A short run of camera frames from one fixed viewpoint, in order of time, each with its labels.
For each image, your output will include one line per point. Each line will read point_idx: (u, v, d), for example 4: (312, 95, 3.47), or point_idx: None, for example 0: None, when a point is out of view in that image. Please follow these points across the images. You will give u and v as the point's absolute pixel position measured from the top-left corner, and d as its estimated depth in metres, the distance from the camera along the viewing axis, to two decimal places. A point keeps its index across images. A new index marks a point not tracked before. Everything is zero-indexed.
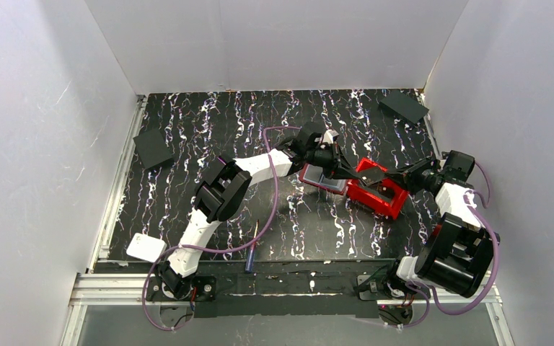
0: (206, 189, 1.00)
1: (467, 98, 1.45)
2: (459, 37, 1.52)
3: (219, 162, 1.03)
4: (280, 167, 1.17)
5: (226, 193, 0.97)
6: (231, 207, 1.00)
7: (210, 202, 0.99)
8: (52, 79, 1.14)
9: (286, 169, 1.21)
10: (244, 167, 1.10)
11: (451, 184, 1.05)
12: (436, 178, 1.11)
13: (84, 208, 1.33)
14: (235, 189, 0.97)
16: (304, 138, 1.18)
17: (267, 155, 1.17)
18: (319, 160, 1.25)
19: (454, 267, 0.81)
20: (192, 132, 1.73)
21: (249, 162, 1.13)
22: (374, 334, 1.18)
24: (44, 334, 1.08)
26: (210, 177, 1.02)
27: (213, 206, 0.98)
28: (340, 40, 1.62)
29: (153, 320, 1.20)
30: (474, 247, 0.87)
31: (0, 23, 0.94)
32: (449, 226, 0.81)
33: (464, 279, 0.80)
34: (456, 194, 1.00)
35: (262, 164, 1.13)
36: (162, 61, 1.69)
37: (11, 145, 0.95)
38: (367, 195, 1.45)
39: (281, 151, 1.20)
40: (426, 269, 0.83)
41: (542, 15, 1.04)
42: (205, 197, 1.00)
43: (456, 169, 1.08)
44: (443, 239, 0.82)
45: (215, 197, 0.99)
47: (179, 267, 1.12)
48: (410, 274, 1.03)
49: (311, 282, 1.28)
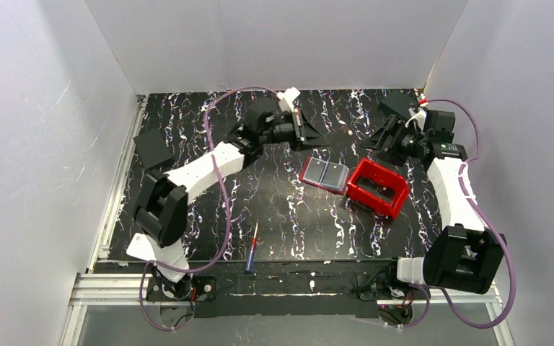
0: (144, 212, 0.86)
1: (467, 97, 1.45)
2: (459, 36, 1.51)
3: (151, 179, 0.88)
4: (231, 164, 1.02)
5: (166, 213, 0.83)
6: (177, 227, 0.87)
7: (151, 225, 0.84)
8: (51, 78, 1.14)
9: (239, 164, 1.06)
10: (179, 179, 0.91)
11: (443, 158, 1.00)
12: (423, 147, 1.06)
13: (84, 207, 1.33)
14: (174, 209, 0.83)
16: (253, 122, 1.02)
17: (208, 157, 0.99)
18: (281, 136, 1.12)
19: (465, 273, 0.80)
20: (192, 132, 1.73)
21: (185, 171, 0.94)
22: (374, 334, 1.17)
24: (44, 334, 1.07)
26: (145, 198, 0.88)
27: (154, 231, 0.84)
28: (340, 39, 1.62)
29: (152, 320, 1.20)
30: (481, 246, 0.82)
31: (0, 23, 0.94)
32: (455, 239, 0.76)
33: (476, 281, 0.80)
34: (451, 181, 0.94)
35: (202, 171, 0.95)
36: (162, 61, 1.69)
37: (11, 145, 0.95)
38: (367, 196, 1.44)
39: (229, 143, 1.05)
40: (438, 280, 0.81)
41: (543, 14, 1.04)
42: (145, 221, 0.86)
43: (440, 130, 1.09)
44: (451, 254, 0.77)
45: (154, 220, 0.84)
47: (168, 274, 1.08)
48: (412, 279, 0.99)
49: (311, 282, 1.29)
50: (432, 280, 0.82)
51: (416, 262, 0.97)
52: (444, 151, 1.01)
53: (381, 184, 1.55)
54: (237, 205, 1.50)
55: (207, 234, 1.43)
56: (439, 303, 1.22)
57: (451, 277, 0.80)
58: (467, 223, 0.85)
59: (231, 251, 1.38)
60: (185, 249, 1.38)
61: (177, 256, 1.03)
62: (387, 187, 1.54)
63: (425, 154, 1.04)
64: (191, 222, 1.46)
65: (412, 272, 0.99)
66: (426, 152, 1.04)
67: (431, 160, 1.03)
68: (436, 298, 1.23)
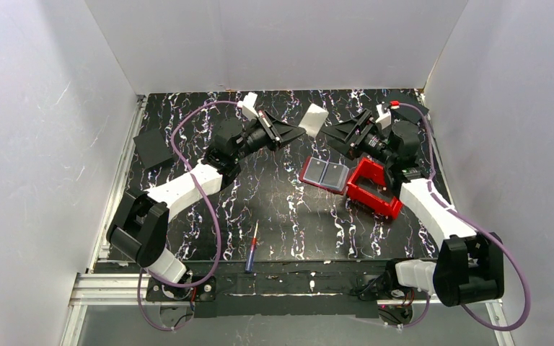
0: (121, 232, 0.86)
1: (467, 98, 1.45)
2: (460, 36, 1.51)
3: (128, 197, 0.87)
4: (208, 184, 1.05)
5: (144, 232, 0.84)
6: (154, 246, 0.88)
7: (128, 246, 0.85)
8: (51, 78, 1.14)
9: (217, 184, 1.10)
10: (158, 197, 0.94)
11: (409, 182, 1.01)
12: (387, 174, 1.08)
13: (84, 208, 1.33)
14: (152, 228, 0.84)
16: (223, 144, 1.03)
17: (189, 175, 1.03)
18: (257, 145, 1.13)
19: (478, 282, 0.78)
20: (192, 132, 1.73)
21: (164, 189, 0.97)
22: (374, 333, 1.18)
24: (45, 334, 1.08)
26: (121, 218, 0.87)
27: (133, 251, 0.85)
28: (340, 39, 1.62)
29: (152, 321, 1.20)
30: (481, 251, 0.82)
31: None
32: (458, 251, 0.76)
33: (490, 287, 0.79)
34: (425, 197, 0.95)
35: (182, 190, 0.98)
36: (162, 61, 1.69)
37: (12, 145, 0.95)
38: (367, 197, 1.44)
39: (207, 164, 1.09)
40: (456, 299, 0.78)
41: (543, 15, 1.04)
42: (121, 241, 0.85)
43: (406, 156, 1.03)
44: (458, 267, 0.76)
45: (131, 238, 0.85)
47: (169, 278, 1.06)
48: (418, 285, 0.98)
49: (311, 282, 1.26)
50: (451, 300, 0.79)
51: (417, 269, 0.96)
52: (409, 175, 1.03)
53: (379, 184, 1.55)
54: (237, 205, 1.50)
55: (207, 235, 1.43)
56: (439, 303, 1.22)
57: (468, 291, 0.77)
58: (459, 231, 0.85)
59: (231, 251, 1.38)
60: (185, 249, 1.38)
61: (167, 265, 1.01)
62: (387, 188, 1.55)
63: (392, 184, 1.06)
64: (191, 222, 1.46)
65: (415, 280, 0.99)
66: (392, 182, 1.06)
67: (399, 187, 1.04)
68: (437, 298, 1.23)
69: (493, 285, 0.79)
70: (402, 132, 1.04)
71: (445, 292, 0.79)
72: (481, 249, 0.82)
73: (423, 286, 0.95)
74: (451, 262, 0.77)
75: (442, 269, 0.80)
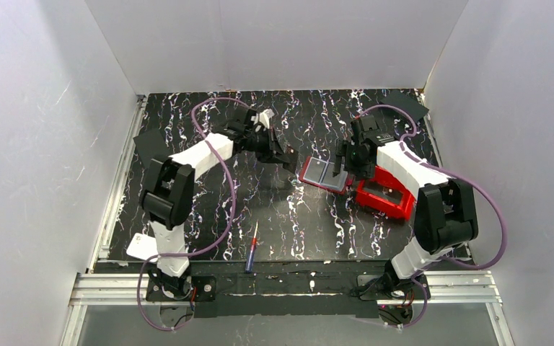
0: (151, 196, 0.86)
1: (467, 97, 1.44)
2: (460, 36, 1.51)
3: (156, 163, 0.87)
4: (221, 150, 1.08)
5: (174, 194, 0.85)
6: (185, 207, 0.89)
7: (158, 207, 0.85)
8: (52, 78, 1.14)
9: (229, 152, 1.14)
10: (182, 161, 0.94)
11: (383, 145, 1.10)
12: (363, 145, 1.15)
13: (84, 207, 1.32)
14: (182, 188, 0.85)
16: (242, 115, 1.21)
17: (203, 143, 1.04)
18: (256, 145, 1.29)
19: (454, 225, 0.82)
20: (192, 132, 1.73)
21: (186, 155, 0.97)
22: (374, 333, 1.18)
24: (45, 334, 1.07)
26: (151, 182, 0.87)
27: (164, 213, 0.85)
28: (340, 39, 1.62)
29: (152, 321, 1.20)
30: (454, 197, 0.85)
31: None
32: (432, 194, 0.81)
33: (465, 228, 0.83)
34: (400, 157, 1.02)
35: (201, 153, 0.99)
36: (162, 61, 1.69)
37: (12, 145, 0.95)
38: (379, 202, 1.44)
39: (217, 135, 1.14)
40: (438, 245, 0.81)
41: (543, 15, 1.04)
42: (153, 205, 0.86)
43: (368, 129, 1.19)
44: (435, 211, 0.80)
45: (163, 201, 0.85)
47: (170, 269, 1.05)
48: (412, 267, 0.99)
49: (311, 282, 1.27)
50: (432, 247, 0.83)
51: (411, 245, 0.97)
52: (384, 140, 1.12)
53: (384, 184, 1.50)
54: (237, 205, 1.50)
55: (207, 234, 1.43)
56: (439, 303, 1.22)
57: (446, 236, 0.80)
58: (433, 179, 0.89)
59: (231, 251, 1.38)
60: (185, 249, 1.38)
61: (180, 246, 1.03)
62: (394, 189, 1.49)
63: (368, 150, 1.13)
64: (192, 222, 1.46)
65: (409, 262, 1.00)
66: (368, 148, 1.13)
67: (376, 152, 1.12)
68: (436, 298, 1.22)
69: (468, 225, 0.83)
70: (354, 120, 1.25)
71: (427, 241, 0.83)
72: (454, 195, 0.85)
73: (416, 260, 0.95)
74: (428, 208, 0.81)
75: (421, 218, 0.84)
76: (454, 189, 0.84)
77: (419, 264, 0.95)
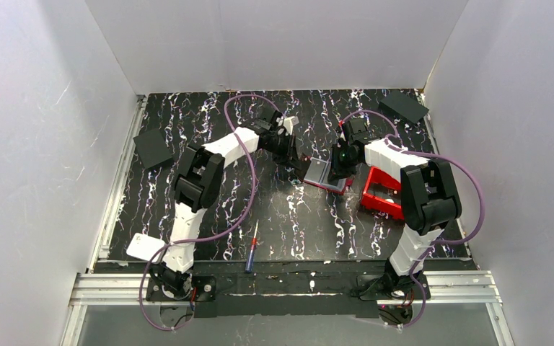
0: (184, 181, 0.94)
1: (467, 97, 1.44)
2: (460, 36, 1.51)
3: (190, 151, 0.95)
4: (248, 143, 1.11)
5: (204, 179, 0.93)
6: (212, 192, 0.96)
7: (190, 191, 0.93)
8: (52, 79, 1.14)
9: (254, 145, 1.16)
10: (213, 150, 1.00)
11: (369, 143, 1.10)
12: (353, 147, 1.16)
13: (84, 207, 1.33)
14: (211, 175, 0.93)
16: (269, 114, 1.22)
17: (232, 135, 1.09)
18: (276, 147, 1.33)
19: (438, 203, 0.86)
20: (192, 132, 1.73)
21: (217, 145, 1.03)
22: (374, 333, 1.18)
24: (45, 334, 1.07)
26: (184, 169, 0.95)
27: (193, 195, 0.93)
28: (340, 38, 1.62)
29: (152, 321, 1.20)
30: (436, 177, 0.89)
31: None
32: (413, 173, 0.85)
33: (450, 205, 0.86)
34: (385, 150, 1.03)
35: (231, 145, 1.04)
36: (162, 61, 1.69)
37: (12, 145, 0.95)
38: (385, 204, 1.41)
39: (245, 127, 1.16)
40: (424, 223, 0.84)
41: (543, 16, 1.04)
42: (184, 188, 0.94)
43: (358, 132, 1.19)
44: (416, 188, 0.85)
45: (194, 185, 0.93)
47: (177, 264, 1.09)
48: (409, 258, 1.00)
49: (311, 282, 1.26)
50: (420, 225, 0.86)
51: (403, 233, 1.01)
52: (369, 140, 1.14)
53: (391, 187, 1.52)
54: (237, 205, 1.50)
55: (207, 234, 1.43)
56: (438, 303, 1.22)
57: (431, 212, 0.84)
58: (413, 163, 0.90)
59: (231, 251, 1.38)
60: None
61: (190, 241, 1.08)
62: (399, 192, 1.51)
63: (358, 151, 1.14)
64: None
65: (405, 252, 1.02)
66: (358, 149, 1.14)
67: (364, 152, 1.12)
68: (436, 298, 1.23)
69: (453, 203, 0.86)
70: (346, 121, 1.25)
71: (413, 220, 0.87)
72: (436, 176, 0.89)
73: (409, 246, 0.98)
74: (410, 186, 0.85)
75: (407, 199, 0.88)
76: (436, 170, 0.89)
77: (412, 250, 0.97)
